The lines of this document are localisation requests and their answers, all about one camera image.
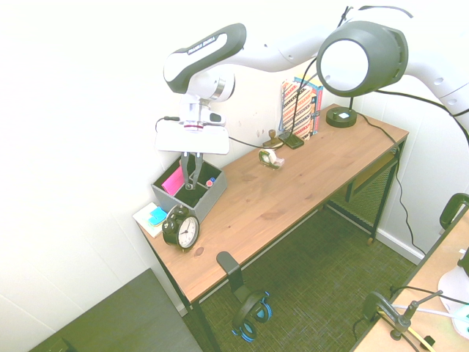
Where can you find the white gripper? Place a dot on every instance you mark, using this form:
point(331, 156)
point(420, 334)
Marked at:
point(190, 141)

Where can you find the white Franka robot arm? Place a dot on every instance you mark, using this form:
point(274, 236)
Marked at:
point(205, 47)

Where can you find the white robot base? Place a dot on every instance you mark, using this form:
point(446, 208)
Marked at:
point(456, 282)

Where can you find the pink sticky note pad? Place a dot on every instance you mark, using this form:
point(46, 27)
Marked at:
point(173, 182)

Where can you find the grey felt desk organizer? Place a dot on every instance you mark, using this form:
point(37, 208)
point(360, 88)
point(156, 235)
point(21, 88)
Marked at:
point(205, 203)

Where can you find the blue sticky note pad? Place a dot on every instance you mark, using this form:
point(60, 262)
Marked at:
point(157, 214)

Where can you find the black twin-bell alarm clock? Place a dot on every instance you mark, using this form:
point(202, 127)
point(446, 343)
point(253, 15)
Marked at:
point(185, 231)

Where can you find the white notepad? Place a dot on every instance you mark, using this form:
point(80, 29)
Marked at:
point(141, 217)

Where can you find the black phone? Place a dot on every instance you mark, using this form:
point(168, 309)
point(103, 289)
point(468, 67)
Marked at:
point(292, 141)

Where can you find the black headphone hanger clamp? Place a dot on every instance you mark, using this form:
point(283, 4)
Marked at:
point(232, 271)

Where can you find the striped patterned book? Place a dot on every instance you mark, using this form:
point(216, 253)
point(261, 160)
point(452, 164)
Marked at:
point(297, 106)

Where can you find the black and blue headphones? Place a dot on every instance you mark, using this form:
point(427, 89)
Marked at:
point(253, 311)

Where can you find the black cabinet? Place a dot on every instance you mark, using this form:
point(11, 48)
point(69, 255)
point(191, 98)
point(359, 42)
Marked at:
point(121, 315)

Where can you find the black mesh desk shelf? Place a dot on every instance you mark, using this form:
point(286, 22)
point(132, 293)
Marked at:
point(370, 198)

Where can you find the wooden desk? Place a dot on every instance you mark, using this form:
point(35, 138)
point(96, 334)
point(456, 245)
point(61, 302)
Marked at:
point(384, 190)

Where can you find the black desk lamp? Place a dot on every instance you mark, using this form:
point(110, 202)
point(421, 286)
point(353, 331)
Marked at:
point(381, 47)

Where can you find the black C-clamp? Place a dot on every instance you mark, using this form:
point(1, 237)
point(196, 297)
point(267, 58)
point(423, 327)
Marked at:
point(381, 304)

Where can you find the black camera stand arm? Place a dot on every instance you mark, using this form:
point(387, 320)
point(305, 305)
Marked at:
point(414, 306)

